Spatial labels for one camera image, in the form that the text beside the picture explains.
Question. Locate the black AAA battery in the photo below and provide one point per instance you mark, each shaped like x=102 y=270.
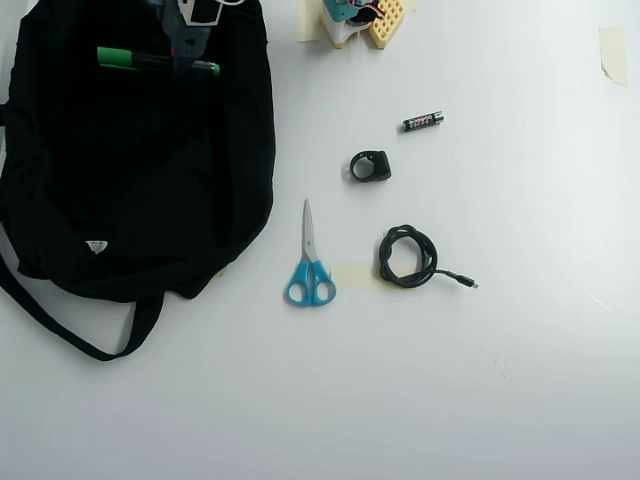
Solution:
x=422 y=121

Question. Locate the short masking tape patch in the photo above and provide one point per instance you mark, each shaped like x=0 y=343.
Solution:
x=350 y=276

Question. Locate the black fabric bag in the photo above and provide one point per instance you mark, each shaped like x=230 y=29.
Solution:
x=125 y=150

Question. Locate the long masking tape strip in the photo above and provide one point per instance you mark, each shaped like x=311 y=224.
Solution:
x=307 y=25

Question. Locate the white yellow teal robot base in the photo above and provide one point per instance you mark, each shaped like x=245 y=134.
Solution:
x=385 y=22

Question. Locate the torn masking tape piece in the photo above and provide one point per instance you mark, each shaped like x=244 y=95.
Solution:
x=614 y=55

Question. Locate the green capped black marker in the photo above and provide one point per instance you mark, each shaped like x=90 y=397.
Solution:
x=115 y=56

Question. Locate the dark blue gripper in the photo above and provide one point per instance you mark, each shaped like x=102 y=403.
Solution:
x=187 y=36

